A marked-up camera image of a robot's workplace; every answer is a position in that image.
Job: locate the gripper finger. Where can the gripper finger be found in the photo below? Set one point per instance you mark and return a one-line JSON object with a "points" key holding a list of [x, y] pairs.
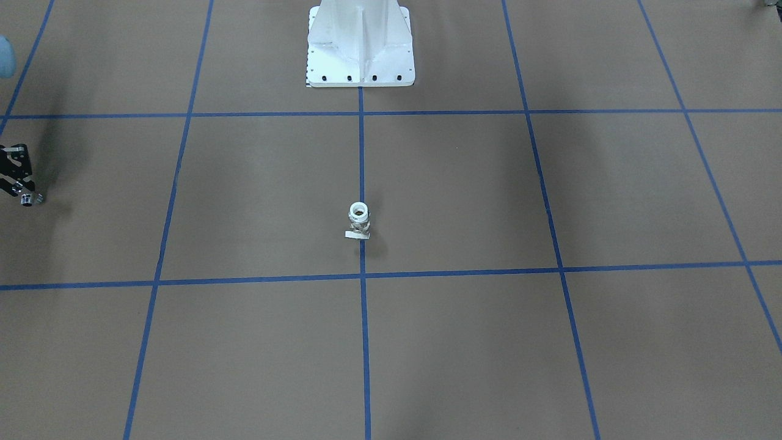
{"points": [[16, 170]]}

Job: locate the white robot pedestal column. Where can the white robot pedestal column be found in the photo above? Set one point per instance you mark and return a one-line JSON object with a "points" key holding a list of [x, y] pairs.
{"points": [[360, 44]]}

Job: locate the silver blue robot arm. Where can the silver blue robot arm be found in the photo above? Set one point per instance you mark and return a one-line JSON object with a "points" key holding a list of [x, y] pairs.
{"points": [[8, 64]]}

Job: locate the white PPR ball valve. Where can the white PPR ball valve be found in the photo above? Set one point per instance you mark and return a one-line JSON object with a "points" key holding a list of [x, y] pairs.
{"points": [[359, 219]]}

